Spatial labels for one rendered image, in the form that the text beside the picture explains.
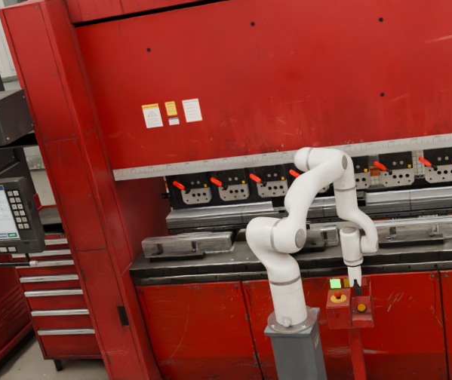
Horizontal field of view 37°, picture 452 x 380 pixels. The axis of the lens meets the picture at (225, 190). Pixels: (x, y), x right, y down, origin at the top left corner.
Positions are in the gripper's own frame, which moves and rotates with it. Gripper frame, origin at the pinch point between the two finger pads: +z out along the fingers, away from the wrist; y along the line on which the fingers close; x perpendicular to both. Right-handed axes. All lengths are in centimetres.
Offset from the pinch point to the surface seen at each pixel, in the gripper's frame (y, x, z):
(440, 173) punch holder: -40, 41, -34
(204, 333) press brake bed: -27, -88, 41
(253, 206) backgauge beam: -75, -59, -8
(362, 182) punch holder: -41, 5, -33
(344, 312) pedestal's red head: 2.7, -7.2, 9.5
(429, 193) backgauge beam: -71, 36, -8
